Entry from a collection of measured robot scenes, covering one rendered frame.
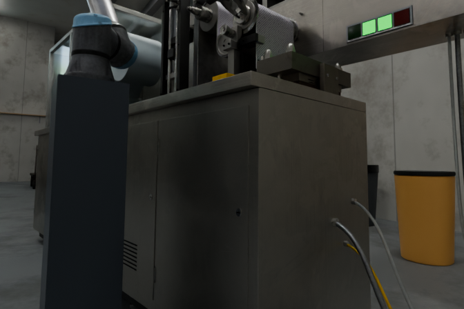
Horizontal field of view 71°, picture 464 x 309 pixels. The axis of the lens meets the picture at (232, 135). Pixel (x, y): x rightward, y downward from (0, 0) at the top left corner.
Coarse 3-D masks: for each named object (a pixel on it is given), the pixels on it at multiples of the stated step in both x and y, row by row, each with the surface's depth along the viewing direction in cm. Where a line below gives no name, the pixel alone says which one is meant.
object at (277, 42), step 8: (256, 24) 127; (256, 32) 126; (264, 32) 129; (272, 32) 133; (280, 32) 136; (272, 40) 132; (280, 40) 136; (288, 40) 140; (256, 48) 126; (264, 48) 129; (272, 48) 132; (280, 48) 136; (256, 56) 125; (256, 64) 125
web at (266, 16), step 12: (228, 12) 149; (264, 12) 130; (276, 12) 138; (228, 24) 149; (264, 24) 130; (276, 24) 135; (288, 24) 140; (204, 36) 158; (216, 36) 163; (204, 48) 157; (216, 48) 162; (252, 48) 142; (204, 60) 157; (216, 60) 162; (204, 72) 156; (216, 72) 162
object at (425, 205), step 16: (400, 176) 225; (416, 176) 216; (432, 176) 212; (448, 176) 212; (400, 192) 226; (416, 192) 216; (432, 192) 211; (448, 192) 211; (400, 208) 226; (416, 208) 215; (432, 208) 211; (448, 208) 211; (400, 224) 227; (416, 224) 215; (432, 224) 210; (448, 224) 211; (400, 240) 228; (416, 240) 215; (432, 240) 210; (448, 240) 210; (416, 256) 215; (432, 256) 210; (448, 256) 210
